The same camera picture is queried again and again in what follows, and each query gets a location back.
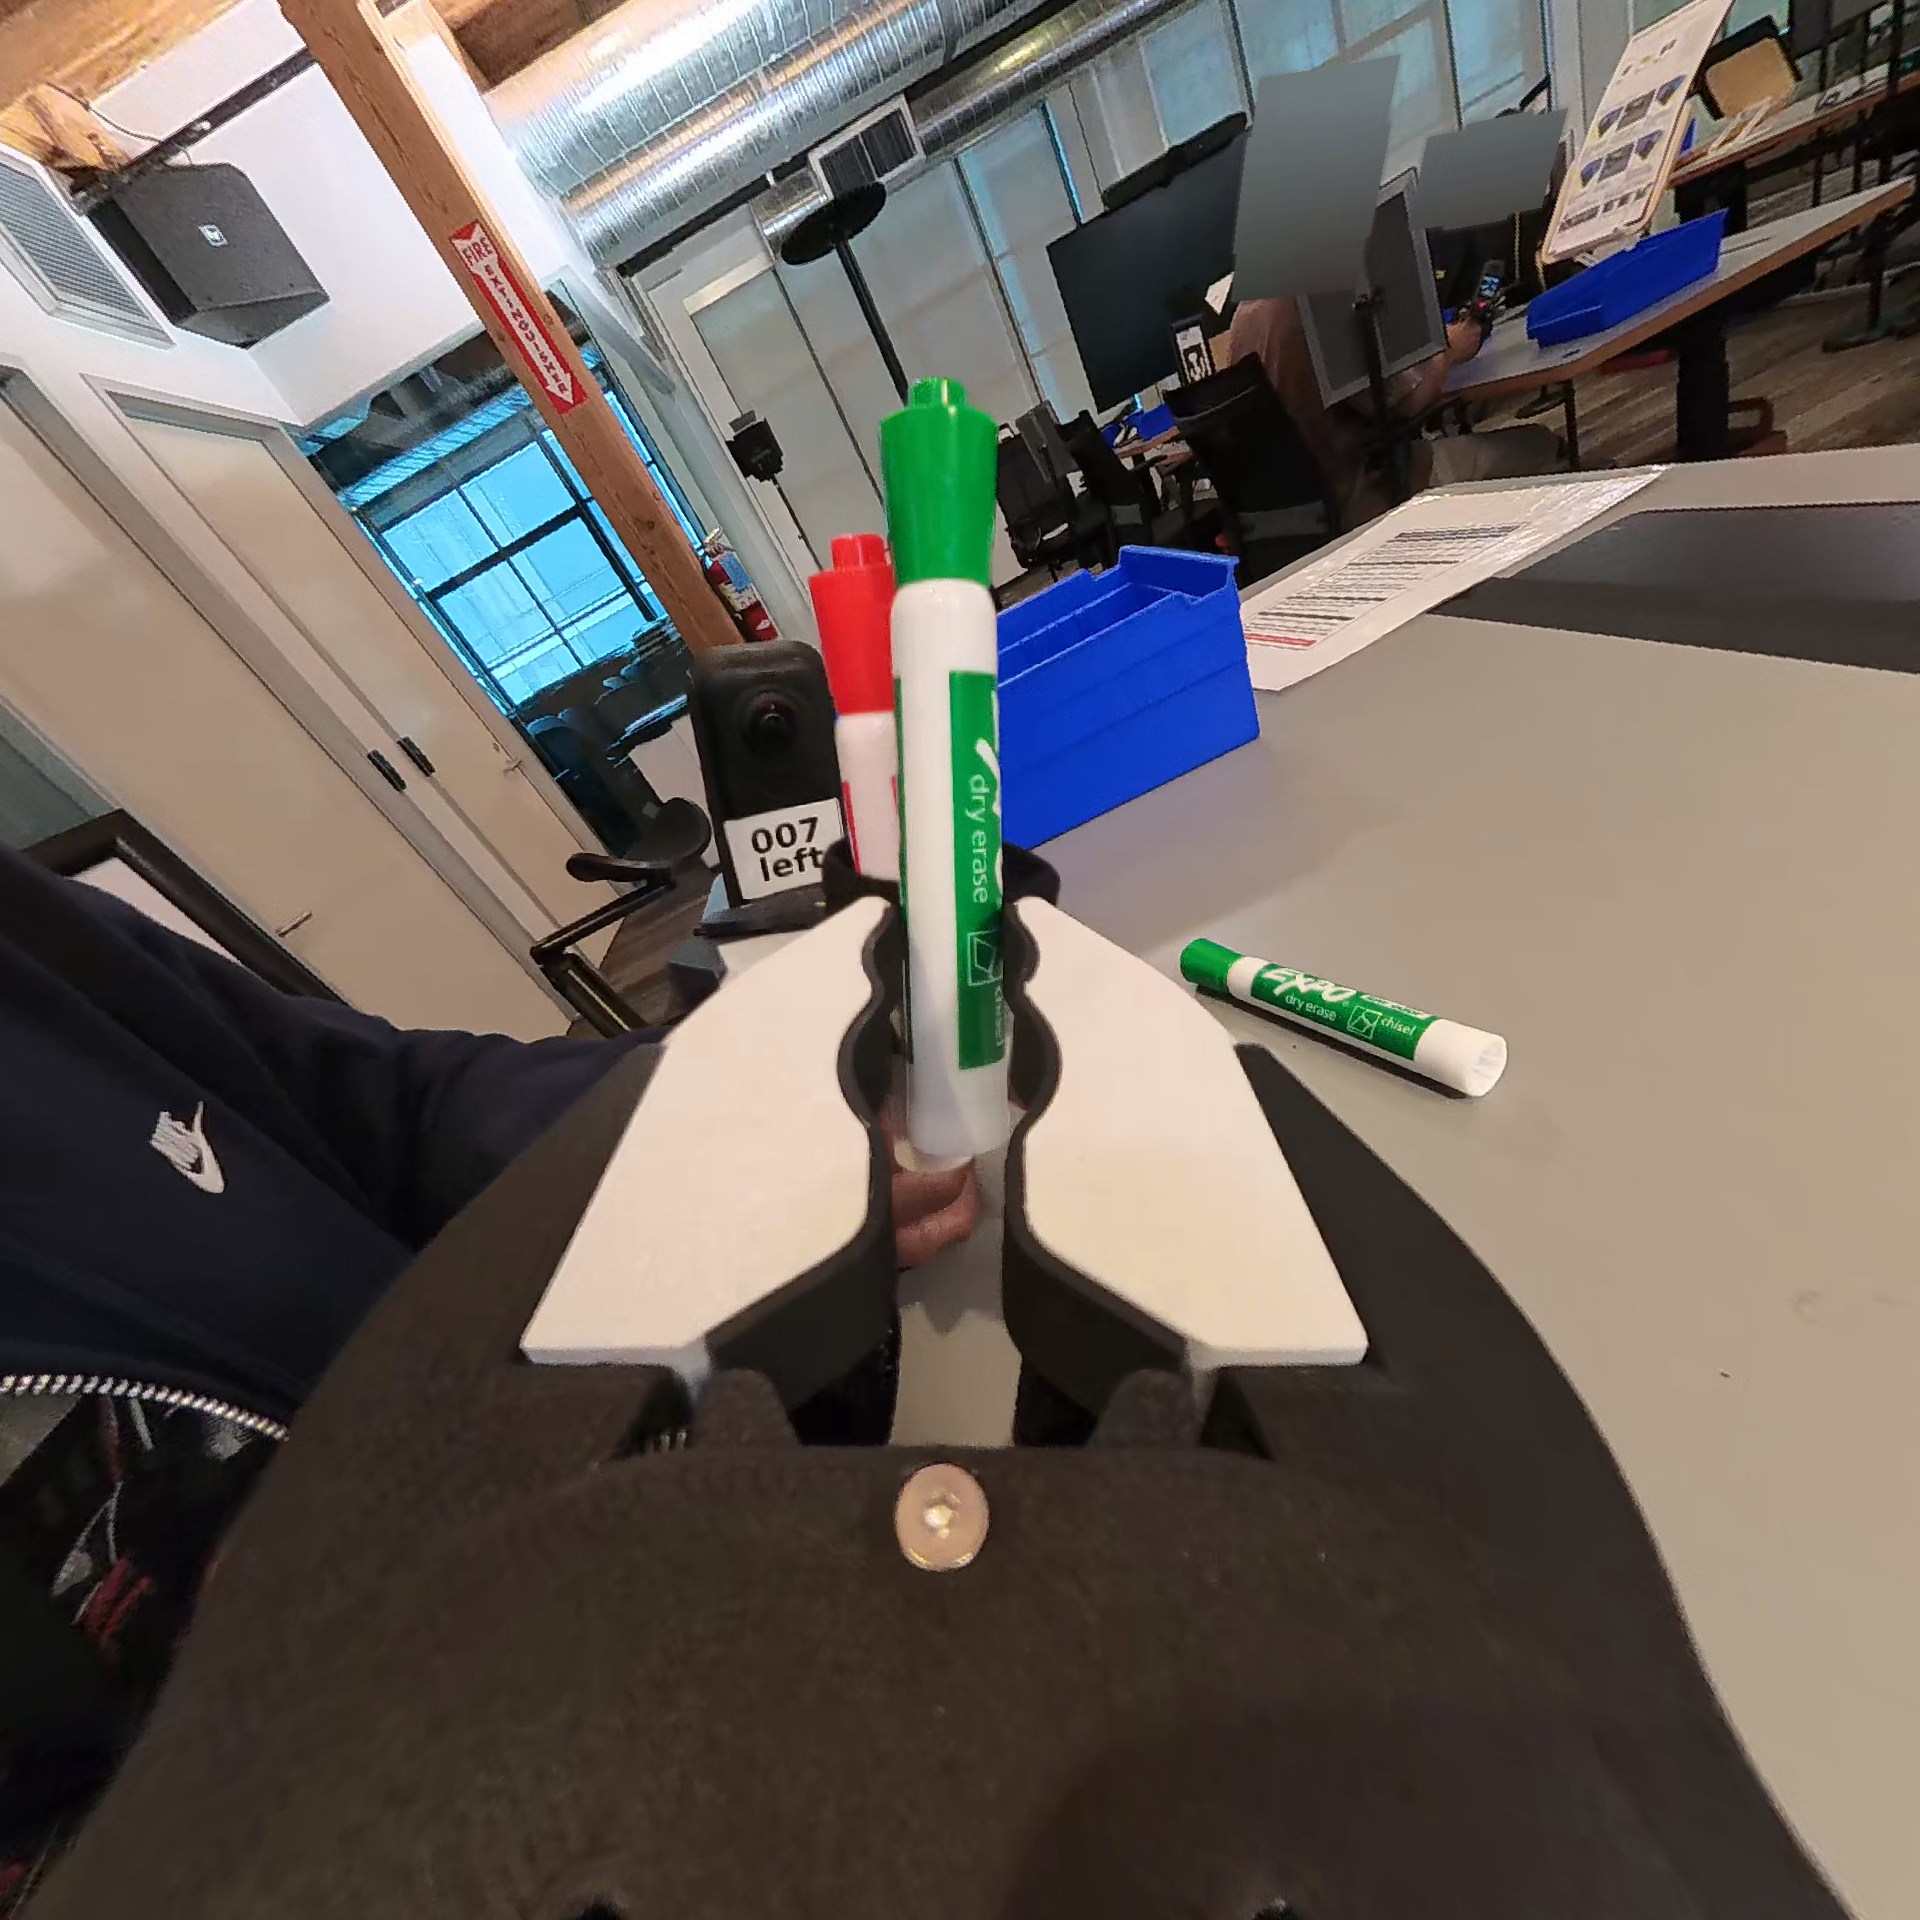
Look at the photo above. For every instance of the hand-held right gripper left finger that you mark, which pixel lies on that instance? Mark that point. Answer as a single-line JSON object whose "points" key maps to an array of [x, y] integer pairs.
{"points": [[707, 1186]]}

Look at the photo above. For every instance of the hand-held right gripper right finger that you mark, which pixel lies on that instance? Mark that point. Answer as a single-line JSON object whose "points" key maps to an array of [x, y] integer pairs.
{"points": [[1187, 1186]]}

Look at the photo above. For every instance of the red marker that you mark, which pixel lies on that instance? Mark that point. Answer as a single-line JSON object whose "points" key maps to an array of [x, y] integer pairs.
{"points": [[860, 675]]}

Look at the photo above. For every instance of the green marker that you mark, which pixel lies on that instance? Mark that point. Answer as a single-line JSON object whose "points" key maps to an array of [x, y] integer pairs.
{"points": [[955, 780], [1351, 1015]]}

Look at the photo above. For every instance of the large blue plastic bin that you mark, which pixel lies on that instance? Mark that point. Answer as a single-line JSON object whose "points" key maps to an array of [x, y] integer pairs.
{"points": [[1124, 690]]}

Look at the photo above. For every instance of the person's left forearm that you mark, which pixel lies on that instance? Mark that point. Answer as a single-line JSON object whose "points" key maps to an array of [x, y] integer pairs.
{"points": [[510, 1096]]}

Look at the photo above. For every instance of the person's right hand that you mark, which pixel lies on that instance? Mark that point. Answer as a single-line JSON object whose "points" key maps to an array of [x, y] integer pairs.
{"points": [[937, 1209]]}

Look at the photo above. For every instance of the red fire extinguisher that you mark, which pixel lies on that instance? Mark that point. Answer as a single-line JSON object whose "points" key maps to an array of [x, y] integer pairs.
{"points": [[723, 588]]}

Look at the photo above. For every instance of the black office chair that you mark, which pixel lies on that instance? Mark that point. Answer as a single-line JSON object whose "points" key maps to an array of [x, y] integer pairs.
{"points": [[615, 886], [1246, 451]]}

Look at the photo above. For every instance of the black floor lamp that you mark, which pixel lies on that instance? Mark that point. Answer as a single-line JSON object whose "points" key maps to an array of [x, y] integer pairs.
{"points": [[826, 226]]}

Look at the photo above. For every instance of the black computer monitor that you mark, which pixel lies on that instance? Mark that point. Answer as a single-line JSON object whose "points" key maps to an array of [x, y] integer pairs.
{"points": [[1140, 271]]}

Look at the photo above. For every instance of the printed paper sheet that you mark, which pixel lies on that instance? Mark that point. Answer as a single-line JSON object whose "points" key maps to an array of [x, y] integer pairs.
{"points": [[1440, 572]]}

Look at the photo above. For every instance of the small blue bin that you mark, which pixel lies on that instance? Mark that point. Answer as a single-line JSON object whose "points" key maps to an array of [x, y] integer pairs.
{"points": [[1627, 279]]}

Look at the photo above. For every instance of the small printed table sign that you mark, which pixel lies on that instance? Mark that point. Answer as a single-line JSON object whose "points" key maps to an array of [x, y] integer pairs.
{"points": [[1635, 136]]}

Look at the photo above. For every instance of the silver air duct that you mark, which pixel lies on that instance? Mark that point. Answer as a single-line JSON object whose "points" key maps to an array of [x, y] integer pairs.
{"points": [[811, 91]]}

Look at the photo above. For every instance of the black wall speaker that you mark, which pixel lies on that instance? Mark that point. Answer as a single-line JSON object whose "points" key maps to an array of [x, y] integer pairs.
{"points": [[210, 257]]}

